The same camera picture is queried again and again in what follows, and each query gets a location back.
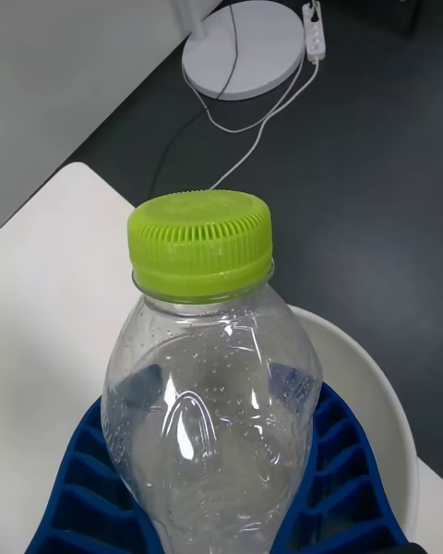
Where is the clear bottle with green cap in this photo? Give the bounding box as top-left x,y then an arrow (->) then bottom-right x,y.
100,188 -> 324,554

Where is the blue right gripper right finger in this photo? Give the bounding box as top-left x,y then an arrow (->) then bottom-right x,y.
276,378 -> 413,554

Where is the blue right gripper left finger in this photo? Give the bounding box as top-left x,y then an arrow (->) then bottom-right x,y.
22,396 -> 162,554

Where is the white power strip cable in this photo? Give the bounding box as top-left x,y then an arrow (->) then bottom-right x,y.
183,54 -> 320,193

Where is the thin black cable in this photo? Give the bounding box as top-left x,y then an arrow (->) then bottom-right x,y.
150,0 -> 239,198

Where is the white round lamp stand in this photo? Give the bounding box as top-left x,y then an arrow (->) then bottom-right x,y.
176,0 -> 306,102

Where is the white power strip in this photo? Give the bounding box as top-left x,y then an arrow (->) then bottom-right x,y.
301,0 -> 329,64

